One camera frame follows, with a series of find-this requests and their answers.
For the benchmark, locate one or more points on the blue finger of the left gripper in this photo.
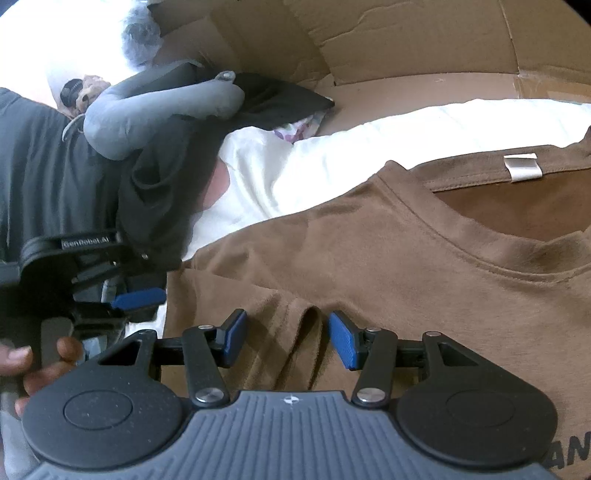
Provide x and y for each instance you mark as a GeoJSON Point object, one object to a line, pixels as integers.
{"type": "Point", "coordinates": [138, 300]}

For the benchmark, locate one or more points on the brown cardboard sheet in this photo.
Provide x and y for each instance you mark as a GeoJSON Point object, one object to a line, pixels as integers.
{"type": "Point", "coordinates": [379, 58]}

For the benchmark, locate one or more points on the small bear plush toy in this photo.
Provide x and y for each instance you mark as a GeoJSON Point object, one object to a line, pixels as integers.
{"type": "Point", "coordinates": [78, 94]}

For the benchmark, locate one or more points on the person left hand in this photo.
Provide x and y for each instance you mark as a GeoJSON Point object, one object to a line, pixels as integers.
{"type": "Point", "coordinates": [17, 362]}

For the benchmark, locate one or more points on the cream bear print bedsheet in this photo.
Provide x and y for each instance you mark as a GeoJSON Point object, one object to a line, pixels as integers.
{"type": "Point", "coordinates": [269, 178]}

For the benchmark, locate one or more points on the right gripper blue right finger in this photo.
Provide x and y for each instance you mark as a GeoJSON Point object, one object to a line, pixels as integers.
{"type": "Point", "coordinates": [372, 352]}

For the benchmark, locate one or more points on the brown printed t-shirt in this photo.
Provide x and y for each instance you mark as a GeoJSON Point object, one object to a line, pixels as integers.
{"type": "Point", "coordinates": [452, 245]}

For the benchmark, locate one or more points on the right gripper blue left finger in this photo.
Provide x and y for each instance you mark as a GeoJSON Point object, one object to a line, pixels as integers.
{"type": "Point", "coordinates": [207, 349]}

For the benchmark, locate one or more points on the dark grey pillow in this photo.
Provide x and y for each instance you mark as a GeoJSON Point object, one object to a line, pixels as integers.
{"type": "Point", "coordinates": [51, 187]}

